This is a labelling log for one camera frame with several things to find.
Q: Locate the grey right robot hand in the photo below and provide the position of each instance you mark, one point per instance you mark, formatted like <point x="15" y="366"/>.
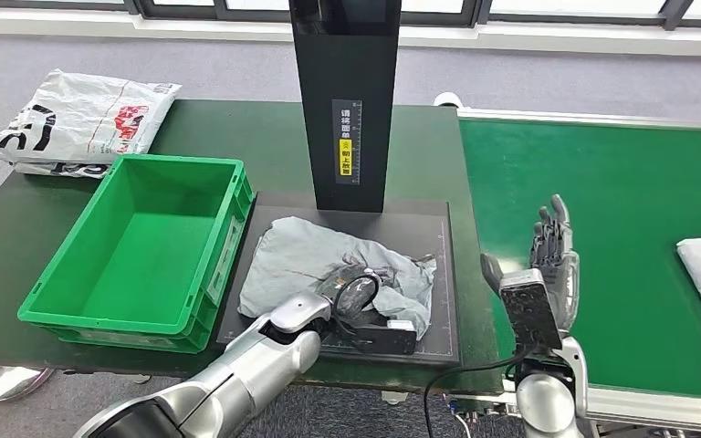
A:
<point x="559" y="266"/>

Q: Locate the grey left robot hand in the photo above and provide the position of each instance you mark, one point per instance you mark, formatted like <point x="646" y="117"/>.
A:
<point x="356" y="299"/>

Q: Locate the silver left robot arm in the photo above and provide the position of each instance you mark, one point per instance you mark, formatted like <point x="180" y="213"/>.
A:
<point x="254" y="369"/>

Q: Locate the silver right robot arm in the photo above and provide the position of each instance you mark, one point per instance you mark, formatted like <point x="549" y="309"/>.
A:
<point x="544" y="402"/>

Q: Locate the green conveyor belt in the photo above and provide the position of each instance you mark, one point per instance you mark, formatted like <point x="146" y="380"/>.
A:
<point x="568" y="181"/>

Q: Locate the silver conveyor control box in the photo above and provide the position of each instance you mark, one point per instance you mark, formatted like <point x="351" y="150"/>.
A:
<point x="480" y="406"/>

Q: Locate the white conveyor end cap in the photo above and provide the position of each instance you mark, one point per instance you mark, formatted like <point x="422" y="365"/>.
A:
<point x="448" y="99"/>

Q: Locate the flat white printed parcel bag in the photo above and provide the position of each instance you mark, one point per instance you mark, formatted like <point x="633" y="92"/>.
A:
<point x="57" y="170"/>

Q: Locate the large white printed parcel bag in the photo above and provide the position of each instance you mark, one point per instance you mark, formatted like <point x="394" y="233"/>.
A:
<point x="84" y="115"/>

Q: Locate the yellow and black ruler label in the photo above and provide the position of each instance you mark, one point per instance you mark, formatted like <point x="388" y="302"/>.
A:
<point x="346" y="158"/>

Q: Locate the dark green table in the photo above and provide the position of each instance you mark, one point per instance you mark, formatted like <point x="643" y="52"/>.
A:
<point x="423" y="157"/>

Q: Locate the black scanner column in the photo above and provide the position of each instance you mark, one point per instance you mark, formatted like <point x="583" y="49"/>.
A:
<point x="320" y="90"/>

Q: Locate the green plastic crate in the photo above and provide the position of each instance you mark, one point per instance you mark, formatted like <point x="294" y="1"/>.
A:
<point x="145" y="260"/>

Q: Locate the round chrome base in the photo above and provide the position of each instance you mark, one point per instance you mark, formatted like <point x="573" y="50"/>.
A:
<point x="6" y="382"/>

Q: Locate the white window sill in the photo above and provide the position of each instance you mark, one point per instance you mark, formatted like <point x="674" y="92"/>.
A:
<point x="84" y="25"/>

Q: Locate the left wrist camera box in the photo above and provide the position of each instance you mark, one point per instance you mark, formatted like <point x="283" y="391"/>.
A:
<point x="387" y="341"/>

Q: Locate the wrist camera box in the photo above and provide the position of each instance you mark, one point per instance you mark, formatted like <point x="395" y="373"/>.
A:
<point x="387" y="341"/>
<point x="529" y="314"/>

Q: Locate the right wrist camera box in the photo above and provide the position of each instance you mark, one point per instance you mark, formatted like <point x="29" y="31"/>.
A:
<point x="529" y="314"/>

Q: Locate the black scanner base plate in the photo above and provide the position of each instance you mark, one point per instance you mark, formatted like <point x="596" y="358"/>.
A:
<point x="423" y="230"/>

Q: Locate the small white plastic bracket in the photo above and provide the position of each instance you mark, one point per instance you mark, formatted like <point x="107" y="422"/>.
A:
<point x="394" y="398"/>

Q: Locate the aluminium conveyor frame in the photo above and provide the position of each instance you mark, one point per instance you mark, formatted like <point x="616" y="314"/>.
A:
<point x="659" y="411"/>

